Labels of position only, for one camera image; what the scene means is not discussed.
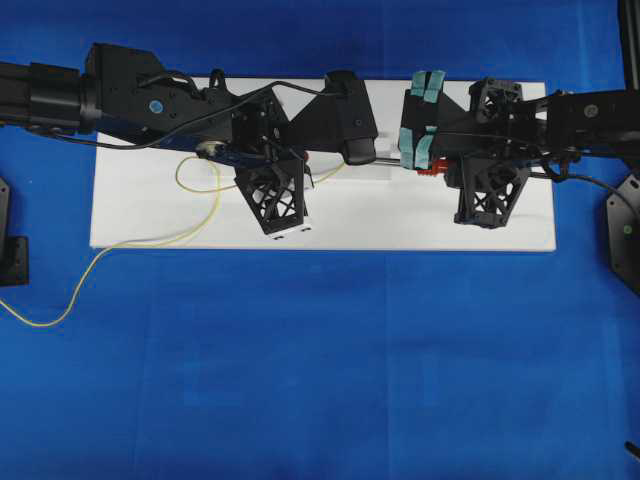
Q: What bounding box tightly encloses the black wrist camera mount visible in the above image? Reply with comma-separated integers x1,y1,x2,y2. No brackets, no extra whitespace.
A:
234,149,311,241
448,156,531,229

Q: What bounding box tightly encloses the white foam board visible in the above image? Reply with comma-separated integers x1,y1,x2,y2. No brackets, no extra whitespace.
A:
90,80,556,252

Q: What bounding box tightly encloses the black aluminium frame post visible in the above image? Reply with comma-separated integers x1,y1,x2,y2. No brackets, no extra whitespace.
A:
617,0,639,90

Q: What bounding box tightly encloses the black left base bracket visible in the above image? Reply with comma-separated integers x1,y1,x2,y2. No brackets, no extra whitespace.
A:
0,179,29,287

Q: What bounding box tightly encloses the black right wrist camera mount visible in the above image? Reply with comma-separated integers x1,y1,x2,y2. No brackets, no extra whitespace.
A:
448,156,531,229

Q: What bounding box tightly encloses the blue table cloth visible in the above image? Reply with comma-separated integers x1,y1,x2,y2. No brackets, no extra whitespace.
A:
1,1,639,479

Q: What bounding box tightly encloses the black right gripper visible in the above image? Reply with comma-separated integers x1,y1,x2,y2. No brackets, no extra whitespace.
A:
398,70,548,188

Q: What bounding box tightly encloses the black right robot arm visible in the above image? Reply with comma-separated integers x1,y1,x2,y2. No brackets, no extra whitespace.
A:
398,70,639,172

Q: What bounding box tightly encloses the red handled soldering iron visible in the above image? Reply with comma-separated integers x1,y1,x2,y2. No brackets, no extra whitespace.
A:
372,156,451,179

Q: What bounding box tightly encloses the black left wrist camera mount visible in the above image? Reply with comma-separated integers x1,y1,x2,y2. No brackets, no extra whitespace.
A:
234,149,311,241

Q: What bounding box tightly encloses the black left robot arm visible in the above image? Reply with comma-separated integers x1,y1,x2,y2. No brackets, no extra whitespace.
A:
1,43,378,169

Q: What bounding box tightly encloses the black base bracket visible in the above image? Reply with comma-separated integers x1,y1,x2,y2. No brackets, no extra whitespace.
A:
606,174,639,295
0,179,29,287

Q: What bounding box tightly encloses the black right base bracket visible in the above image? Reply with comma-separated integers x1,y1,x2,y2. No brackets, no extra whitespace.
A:
606,174,639,295

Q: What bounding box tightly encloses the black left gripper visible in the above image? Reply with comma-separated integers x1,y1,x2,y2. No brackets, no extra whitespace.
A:
219,71,378,168

